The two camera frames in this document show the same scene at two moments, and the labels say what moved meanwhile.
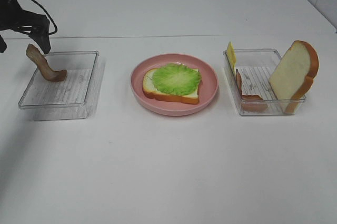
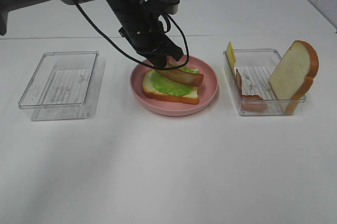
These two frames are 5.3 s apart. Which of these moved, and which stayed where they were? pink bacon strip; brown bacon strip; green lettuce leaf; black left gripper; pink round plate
Moved: black left gripper; brown bacon strip
Stayed: green lettuce leaf; pink round plate; pink bacon strip
